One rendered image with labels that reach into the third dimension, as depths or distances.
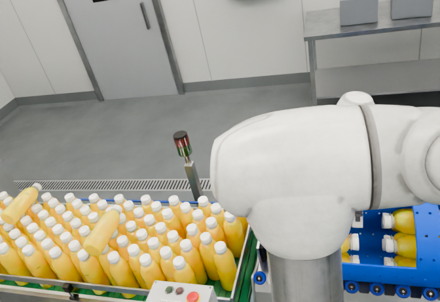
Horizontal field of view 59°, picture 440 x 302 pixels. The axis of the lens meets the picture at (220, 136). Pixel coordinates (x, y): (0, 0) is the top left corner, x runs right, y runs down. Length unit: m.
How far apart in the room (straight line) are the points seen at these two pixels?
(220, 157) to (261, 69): 4.15
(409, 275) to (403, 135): 0.85
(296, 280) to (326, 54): 4.05
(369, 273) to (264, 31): 3.49
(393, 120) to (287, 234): 0.18
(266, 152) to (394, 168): 0.14
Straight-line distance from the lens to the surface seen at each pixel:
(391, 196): 0.48
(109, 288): 1.57
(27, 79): 6.03
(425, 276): 1.28
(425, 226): 1.23
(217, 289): 1.50
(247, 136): 0.46
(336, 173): 0.45
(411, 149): 0.44
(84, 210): 1.72
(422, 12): 3.64
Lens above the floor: 2.10
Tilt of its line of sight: 32 degrees down
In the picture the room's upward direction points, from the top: 13 degrees counter-clockwise
